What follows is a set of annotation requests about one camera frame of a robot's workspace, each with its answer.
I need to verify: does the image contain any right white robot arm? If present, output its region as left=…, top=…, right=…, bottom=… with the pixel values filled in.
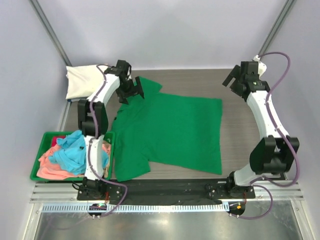
left=222, top=60, right=300, bottom=198

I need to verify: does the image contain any folded white t shirt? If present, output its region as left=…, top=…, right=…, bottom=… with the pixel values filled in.
left=65, top=65, right=104, bottom=100

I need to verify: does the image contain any green t shirt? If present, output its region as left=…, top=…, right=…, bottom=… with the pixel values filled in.
left=111, top=77, right=223, bottom=182

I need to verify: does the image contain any magenta t shirt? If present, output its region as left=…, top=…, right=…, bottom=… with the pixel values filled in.
left=51, top=135, right=66, bottom=147

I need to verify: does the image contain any green plastic tray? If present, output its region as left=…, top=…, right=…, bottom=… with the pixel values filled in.
left=29, top=131, right=116, bottom=181

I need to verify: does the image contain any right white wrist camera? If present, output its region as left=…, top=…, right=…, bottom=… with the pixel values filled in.
left=252, top=55, right=267, bottom=77

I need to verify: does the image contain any right aluminium frame post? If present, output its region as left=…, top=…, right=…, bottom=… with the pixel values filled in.
left=258, top=0, right=297, bottom=56

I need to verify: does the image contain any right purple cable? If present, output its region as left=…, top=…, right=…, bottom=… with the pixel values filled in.
left=234, top=51, right=301, bottom=220

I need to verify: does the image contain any left aluminium frame post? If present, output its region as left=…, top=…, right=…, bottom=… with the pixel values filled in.
left=28, top=0, right=72, bottom=66

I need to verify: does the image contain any beige t shirt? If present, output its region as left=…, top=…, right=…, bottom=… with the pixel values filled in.
left=102, top=140, right=112, bottom=178

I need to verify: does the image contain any light blue t shirt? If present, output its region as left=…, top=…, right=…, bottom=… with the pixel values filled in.
left=48, top=130, right=86, bottom=176

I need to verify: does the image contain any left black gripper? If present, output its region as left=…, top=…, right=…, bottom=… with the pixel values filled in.
left=116, top=76, right=144, bottom=104

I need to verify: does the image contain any white slotted cable duct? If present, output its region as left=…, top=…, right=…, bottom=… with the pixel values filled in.
left=41, top=202, right=229, bottom=214

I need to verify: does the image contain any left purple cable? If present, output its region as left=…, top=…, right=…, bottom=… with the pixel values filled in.
left=86, top=64, right=129, bottom=218

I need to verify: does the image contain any pink t shirt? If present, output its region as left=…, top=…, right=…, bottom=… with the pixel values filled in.
left=36, top=145, right=85, bottom=180

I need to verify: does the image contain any aluminium frame post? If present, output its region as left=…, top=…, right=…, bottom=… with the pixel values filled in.
left=28, top=0, right=72, bottom=66
left=258, top=0, right=297, bottom=56

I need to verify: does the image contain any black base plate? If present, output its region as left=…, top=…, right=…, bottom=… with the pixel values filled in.
left=72, top=178, right=256, bottom=206

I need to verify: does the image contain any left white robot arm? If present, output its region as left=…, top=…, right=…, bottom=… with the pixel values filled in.
left=77, top=60, right=144, bottom=201

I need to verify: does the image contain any purple cable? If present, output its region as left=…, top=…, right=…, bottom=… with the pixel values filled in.
left=86, top=64, right=129, bottom=218
left=234, top=51, right=301, bottom=220

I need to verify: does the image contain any aluminium rail profile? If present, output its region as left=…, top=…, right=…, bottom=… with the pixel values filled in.
left=30, top=179, right=304, bottom=203

